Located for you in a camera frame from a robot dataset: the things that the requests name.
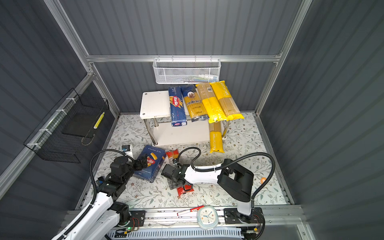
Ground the blue spaghetti box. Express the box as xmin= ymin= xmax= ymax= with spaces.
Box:
xmin=168 ymin=87 xmax=187 ymax=127

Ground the blue black small tool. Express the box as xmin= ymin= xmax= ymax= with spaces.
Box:
xmin=95 ymin=176 xmax=105 ymax=188

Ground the blue rigatoni pasta box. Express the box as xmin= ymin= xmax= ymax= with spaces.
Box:
xmin=133 ymin=145 xmax=167 ymax=183

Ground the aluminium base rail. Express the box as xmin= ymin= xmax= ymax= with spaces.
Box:
xmin=98 ymin=206 xmax=268 ymax=240

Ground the white alarm clock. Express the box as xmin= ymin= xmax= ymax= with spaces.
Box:
xmin=197 ymin=206 xmax=219 ymax=230

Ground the black wire basket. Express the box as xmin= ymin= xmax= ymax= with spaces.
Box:
xmin=24 ymin=91 xmax=110 ymax=164

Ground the white wire mesh basket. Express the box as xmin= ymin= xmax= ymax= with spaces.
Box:
xmin=153 ymin=60 xmax=222 ymax=85

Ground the yellow Pastatime spaghetti bag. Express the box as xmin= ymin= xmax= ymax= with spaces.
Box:
xmin=209 ymin=122 xmax=225 ymax=153

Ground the white two-tier shelf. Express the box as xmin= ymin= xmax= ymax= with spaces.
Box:
xmin=139 ymin=89 xmax=230 ymax=147

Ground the blue yellow spaghetti bag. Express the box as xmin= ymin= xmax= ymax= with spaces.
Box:
xmin=181 ymin=85 xmax=209 ymax=122

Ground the red spaghetti bag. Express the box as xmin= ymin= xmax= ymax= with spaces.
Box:
xmin=166 ymin=150 xmax=194 ymax=198

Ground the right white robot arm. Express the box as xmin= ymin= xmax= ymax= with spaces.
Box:
xmin=161 ymin=147 xmax=276 ymax=217

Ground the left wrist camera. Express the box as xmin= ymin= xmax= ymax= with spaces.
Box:
xmin=122 ymin=145 xmax=132 ymax=152

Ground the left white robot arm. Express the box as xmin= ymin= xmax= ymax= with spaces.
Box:
xmin=53 ymin=149 xmax=148 ymax=240

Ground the red white marker pen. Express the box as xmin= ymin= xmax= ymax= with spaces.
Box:
xmin=177 ymin=205 xmax=204 ymax=216

